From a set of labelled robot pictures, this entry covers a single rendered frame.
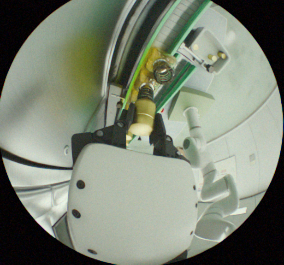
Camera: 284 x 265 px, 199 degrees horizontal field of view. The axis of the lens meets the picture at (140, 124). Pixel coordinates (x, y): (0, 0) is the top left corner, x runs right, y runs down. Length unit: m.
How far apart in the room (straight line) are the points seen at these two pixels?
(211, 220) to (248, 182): 3.52
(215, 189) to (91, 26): 0.55
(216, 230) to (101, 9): 0.44
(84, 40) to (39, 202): 0.24
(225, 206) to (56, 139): 0.46
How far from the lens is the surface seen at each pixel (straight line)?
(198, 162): 0.42
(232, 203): 0.37
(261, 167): 3.76
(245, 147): 3.66
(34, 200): 0.17
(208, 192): 0.43
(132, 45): 0.51
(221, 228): 0.26
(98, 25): 0.18
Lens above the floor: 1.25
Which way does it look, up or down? 34 degrees down
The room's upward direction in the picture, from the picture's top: 171 degrees counter-clockwise
